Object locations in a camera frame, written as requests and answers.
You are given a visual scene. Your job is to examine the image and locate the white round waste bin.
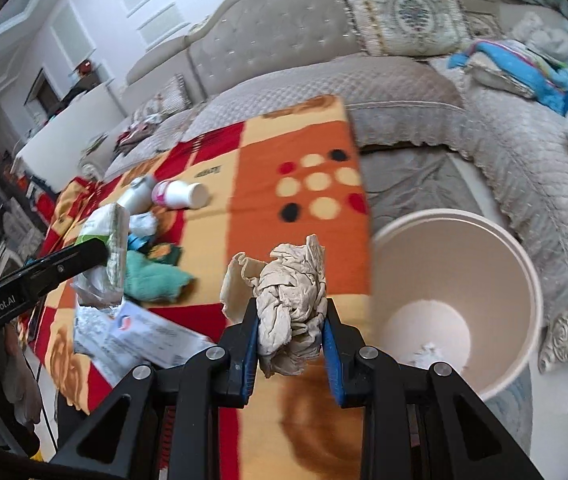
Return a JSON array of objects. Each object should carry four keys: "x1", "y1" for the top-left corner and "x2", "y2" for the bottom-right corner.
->
[{"x1": 371, "y1": 210, "x2": 544, "y2": 403}]

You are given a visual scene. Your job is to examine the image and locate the blue striped towel stack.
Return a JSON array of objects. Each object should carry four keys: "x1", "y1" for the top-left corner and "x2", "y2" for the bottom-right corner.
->
[{"x1": 451, "y1": 40, "x2": 568, "y2": 111}]

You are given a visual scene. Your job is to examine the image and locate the crumpled white tissue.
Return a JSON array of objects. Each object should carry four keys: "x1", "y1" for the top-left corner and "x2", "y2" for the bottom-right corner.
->
[{"x1": 129, "y1": 212, "x2": 157, "y2": 239}]

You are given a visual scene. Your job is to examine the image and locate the beige paper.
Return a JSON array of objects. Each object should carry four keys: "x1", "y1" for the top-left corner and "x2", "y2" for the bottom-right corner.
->
[{"x1": 220, "y1": 234, "x2": 329, "y2": 378}]

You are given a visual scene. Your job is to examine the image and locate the white cabinet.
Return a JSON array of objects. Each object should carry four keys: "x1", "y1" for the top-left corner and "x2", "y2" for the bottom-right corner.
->
[{"x1": 14, "y1": 82, "x2": 130, "y2": 191}]

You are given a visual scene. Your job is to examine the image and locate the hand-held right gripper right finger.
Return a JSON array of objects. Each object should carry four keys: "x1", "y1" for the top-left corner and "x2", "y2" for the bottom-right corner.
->
[{"x1": 322, "y1": 299, "x2": 529, "y2": 480}]

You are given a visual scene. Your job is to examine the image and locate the clear plastic bag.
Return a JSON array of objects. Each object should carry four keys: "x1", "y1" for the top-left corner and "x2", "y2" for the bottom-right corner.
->
[{"x1": 71, "y1": 270, "x2": 125, "y2": 317}]

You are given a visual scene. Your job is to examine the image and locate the green cracker packet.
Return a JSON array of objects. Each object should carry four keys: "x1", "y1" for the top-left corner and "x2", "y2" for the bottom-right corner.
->
[{"x1": 146, "y1": 242, "x2": 185, "y2": 266}]

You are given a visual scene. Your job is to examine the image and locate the small ornate beige cushion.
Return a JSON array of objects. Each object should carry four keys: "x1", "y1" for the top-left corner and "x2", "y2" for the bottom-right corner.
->
[{"x1": 131, "y1": 74, "x2": 192, "y2": 121}]

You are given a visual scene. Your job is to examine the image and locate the white printed plastic bag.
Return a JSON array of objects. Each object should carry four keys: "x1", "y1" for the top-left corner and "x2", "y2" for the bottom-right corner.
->
[{"x1": 74, "y1": 302, "x2": 215, "y2": 368}]

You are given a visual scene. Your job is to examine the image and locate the orange red printed blanket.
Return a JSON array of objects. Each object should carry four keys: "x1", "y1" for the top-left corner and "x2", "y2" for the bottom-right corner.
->
[{"x1": 29, "y1": 95, "x2": 377, "y2": 480}]

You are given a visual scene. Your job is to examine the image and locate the white bottle with pink label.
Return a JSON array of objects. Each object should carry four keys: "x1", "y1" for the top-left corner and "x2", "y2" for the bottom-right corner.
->
[{"x1": 151, "y1": 179, "x2": 209, "y2": 210}]

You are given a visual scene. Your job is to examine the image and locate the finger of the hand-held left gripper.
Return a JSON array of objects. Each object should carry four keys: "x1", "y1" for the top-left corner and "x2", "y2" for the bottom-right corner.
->
[{"x1": 20, "y1": 238, "x2": 110, "y2": 302}]

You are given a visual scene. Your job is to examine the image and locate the large ornate beige cushion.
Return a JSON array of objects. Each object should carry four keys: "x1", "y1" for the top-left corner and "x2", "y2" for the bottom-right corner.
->
[{"x1": 341, "y1": 0, "x2": 472, "y2": 56}]

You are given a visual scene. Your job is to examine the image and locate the teal cloth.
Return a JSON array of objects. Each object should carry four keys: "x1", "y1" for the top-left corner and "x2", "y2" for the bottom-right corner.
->
[{"x1": 124, "y1": 247, "x2": 195, "y2": 305}]

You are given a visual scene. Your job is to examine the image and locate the grey tufted sofa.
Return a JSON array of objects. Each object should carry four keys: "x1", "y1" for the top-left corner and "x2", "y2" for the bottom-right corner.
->
[{"x1": 79, "y1": 0, "x2": 568, "y2": 376}]

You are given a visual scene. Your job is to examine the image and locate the dark wooden cabinet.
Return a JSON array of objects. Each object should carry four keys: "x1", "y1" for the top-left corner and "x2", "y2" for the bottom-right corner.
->
[{"x1": 26, "y1": 66, "x2": 115, "y2": 117}]

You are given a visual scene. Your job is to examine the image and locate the white thermos bottle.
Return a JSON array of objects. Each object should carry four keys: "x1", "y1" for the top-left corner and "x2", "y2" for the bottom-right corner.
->
[{"x1": 116, "y1": 175, "x2": 159, "y2": 211}]

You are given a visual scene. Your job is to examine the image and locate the green white tissue pack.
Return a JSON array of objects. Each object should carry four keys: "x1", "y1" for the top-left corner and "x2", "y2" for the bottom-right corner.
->
[{"x1": 76, "y1": 204, "x2": 131, "y2": 301}]

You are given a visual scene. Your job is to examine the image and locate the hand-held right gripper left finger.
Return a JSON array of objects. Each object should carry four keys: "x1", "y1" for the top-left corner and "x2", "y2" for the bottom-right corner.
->
[{"x1": 51, "y1": 298, "x2": 259, "y2": 480}]

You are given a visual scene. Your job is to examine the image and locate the pile of clothes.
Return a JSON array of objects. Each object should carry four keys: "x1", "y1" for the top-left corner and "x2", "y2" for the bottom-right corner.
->
[{"x1": 116, "y1": 120, "x2": 161, "y2": 149}]

